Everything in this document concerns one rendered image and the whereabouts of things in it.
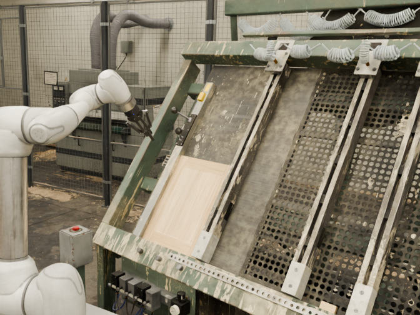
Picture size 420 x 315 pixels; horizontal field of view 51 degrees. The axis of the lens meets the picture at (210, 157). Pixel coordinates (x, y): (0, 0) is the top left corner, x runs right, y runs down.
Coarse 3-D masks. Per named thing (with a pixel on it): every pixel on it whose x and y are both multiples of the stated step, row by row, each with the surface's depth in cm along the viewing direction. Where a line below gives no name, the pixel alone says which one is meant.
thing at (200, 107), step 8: (208, 96) 251; (200, 104) 249; (192, 112) 249; (200, 112) 247; (200, 120) 248; (192, 128) 244; (184, 144) 241; (176, 152) 240; (184, 152) 242; (176, 160) 238; (168, 168) 238; (168, 176) 235; (160, 184) 235; (152, 192) 235; (160, 192) 232; (152, 200) 232; (152, 208) 230; (144, 216) 230; (144, 224) 227; (136, 232) 227
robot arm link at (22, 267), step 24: (0, 120) 153; (0, 144) 153; (24, 144) 156; (0, 168) 156; (24, 168) 159; (0, 192) 157; (24, 192) 160; (0, 216) 157; (24, 216) 160; (0, 240) 158; (24, 240) 161; (0, 264) 157; (24, 264) 159; (0, 288) 155; (24, 288) 156; (0, 312) 157; (24, 312) 155
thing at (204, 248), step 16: (272, 48) 215; (288, 48) 225; (272, 64) 225; (272, 80) 226; (272, 96) 222; (256, 112) 220; (272, 112) 224; (256, 128) 216; (240, 144) 216; (256, 144) 217; (240, 160) 211; (240, 176) 210; (224, 192) 209; (224, 208) 204; (208, 224) 203; (224, 224) 206; (208, 240) 199; (192, 256) 200; (208, 256) 200
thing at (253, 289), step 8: (176, 256) 206; (184, 264) 201; (200, 264) 197; (208, 272) 193; (216, 272) 191; (224, 280) 187; (232, 280) 186; (240, 288) 182; (256, 288) 178; (264, 296) 175; (272, 296) 173; (280, 296) 172; (280, 304) 170; (288, 304) 168; (296, 304) 167; (304, 312) 164; (312, 312) 162; (320, 312) 161
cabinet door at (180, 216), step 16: (192, 160) 234; (176, 176) 235; (192, 176) 229; (208, 176) 224; (224, 176) 218; (176, 192) 230; (192, 192) 224; (208, 192) 219; (160, 208) 230; (176, 208) 225; (192, 208) 219; (208, 208) 214; (160, 224) 225; (176, 224) 220; (192, 224) 215; (160, 240) 220; (176, 240) 215; (192, 240) 210
